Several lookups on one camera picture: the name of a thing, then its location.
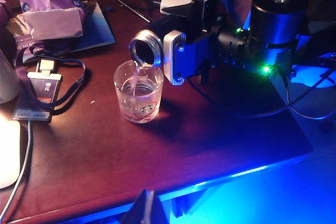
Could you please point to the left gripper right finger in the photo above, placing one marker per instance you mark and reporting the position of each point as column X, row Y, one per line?
column 158, row 213

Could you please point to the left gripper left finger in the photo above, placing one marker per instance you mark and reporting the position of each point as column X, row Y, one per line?
column 136, row 211

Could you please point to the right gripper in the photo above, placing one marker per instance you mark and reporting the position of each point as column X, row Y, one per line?
column 212, row 37

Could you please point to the black thermos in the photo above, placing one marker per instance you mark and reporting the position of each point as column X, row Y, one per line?
column 147, row 51

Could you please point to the printed glass cup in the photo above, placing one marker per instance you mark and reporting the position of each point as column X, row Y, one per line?
column 139, row 103

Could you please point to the white thermos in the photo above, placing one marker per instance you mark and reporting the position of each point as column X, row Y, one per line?
column 6, row 82

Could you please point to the thin silver pen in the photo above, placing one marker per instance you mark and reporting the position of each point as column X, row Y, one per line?
column 131, row 9

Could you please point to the dark blue booklet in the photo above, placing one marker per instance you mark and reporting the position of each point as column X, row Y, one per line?
column 99, row 32

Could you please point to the purple tissue pack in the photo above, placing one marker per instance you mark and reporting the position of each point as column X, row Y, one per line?
column 52, row 19

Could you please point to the white computer mouse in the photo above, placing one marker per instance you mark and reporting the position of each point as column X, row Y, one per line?
column 8, row 153

